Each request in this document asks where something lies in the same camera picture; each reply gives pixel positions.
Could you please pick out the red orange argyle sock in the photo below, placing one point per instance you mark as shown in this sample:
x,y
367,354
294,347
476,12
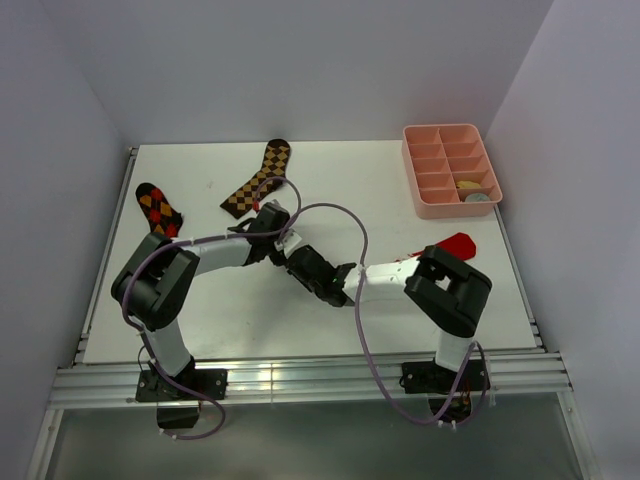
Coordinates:
x,y
160,215

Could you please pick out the pink compartment tray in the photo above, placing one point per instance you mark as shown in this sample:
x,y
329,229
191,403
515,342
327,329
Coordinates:
x,y
436,157

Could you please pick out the aluminium frame rail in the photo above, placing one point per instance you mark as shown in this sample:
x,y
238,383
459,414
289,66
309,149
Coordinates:
x,y
342,378

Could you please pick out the grey ankle sock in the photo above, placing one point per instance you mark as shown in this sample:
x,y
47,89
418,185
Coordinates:
x,y
478,197

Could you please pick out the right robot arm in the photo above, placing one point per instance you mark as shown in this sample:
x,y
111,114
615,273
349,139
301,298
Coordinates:
x,y
451,292

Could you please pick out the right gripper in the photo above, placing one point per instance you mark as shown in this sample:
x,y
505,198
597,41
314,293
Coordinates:
x,y
290,272

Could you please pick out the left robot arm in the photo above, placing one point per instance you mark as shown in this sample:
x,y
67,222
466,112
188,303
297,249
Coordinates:
x,y
152,287

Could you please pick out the yellow ankle sock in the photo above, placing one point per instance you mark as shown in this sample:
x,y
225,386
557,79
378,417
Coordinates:
x,y
465,184

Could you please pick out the red santa sock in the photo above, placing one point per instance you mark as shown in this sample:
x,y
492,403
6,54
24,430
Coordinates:
x,y
460,245

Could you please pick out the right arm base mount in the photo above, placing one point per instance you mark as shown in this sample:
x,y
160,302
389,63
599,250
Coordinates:
x,y
426,377

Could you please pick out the brown tan argyle sock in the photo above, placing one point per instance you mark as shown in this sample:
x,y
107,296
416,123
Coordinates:
x,y
275,161

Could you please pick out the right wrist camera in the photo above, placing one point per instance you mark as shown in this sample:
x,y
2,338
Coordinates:
x,y
290,242

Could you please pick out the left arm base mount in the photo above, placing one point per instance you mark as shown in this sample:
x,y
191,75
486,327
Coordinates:
x,y
179,402

